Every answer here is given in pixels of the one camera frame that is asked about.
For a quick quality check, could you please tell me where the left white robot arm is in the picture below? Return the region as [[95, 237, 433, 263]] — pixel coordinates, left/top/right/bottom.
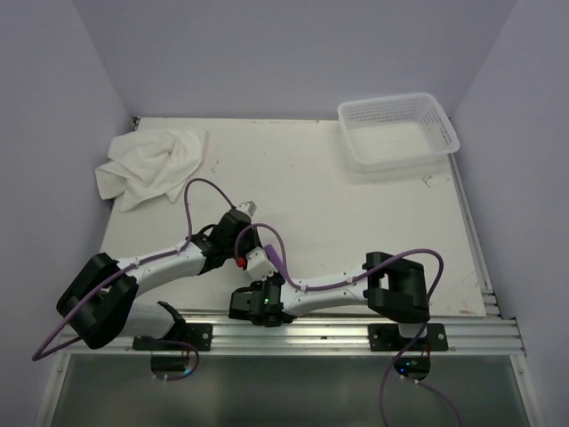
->
[[56, 202, 255, 350]]

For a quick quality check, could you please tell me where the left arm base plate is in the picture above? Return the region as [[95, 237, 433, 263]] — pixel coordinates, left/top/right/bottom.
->
[[132, 302, 213, 351]]

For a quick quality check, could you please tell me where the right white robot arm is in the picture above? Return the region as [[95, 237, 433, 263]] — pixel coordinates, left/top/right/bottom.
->
[[228, 248, 430, 350]]

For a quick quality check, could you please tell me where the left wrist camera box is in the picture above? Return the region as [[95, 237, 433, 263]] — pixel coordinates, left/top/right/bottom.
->
[[236, 201, 257, 218]]

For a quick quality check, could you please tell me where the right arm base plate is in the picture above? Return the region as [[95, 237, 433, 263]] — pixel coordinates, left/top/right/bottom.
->
[[367, 323, 449, 352]]

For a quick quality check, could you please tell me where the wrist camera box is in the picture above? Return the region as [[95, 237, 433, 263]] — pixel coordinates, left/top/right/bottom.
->
[[236, 248, 277, 281], [236, 201, 257, 218]]

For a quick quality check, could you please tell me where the aluminium mounting rail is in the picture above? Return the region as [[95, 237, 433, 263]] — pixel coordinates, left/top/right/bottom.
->
[[182, 310, 525, 356]]

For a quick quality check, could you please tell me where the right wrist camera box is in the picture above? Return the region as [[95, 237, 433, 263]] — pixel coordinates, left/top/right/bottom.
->
[[236, 248, 277, 281]]

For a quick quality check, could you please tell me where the purple microfiber towel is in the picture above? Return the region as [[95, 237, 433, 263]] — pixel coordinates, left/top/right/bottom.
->
[[263, 245, 284, 272]]

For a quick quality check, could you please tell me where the white perforated plastic basket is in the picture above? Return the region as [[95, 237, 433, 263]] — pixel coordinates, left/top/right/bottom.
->
[[337, 93, 461, 173]]

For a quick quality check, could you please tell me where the white crumpled towel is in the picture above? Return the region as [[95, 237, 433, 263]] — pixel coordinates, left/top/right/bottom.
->
[[94, 129, 208, 213]]

